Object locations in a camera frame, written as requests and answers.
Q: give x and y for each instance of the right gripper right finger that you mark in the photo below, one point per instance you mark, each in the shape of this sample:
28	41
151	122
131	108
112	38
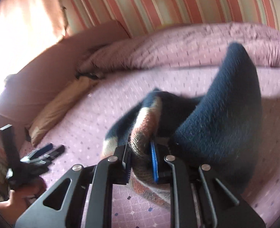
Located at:
200	197

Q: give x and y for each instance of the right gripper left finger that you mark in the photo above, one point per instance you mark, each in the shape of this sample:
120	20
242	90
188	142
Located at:
82	197

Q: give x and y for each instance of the navy argyle sock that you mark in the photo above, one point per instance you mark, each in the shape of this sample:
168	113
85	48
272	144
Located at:
136	129
221	128

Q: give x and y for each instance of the person's left hand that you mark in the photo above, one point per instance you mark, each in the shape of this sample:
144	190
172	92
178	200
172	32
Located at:
18	202

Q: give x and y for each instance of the tan brown pillow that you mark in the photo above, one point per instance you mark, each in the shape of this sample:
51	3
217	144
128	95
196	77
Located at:
55	111

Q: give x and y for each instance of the purple diamond bed sheet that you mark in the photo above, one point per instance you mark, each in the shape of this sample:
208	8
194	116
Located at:
83	128

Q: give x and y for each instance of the pink window curtain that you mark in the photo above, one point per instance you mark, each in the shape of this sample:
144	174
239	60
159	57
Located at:
27	28

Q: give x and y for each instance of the purple dotted rolled duvet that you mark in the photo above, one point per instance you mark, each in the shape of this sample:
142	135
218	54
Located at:
184	46

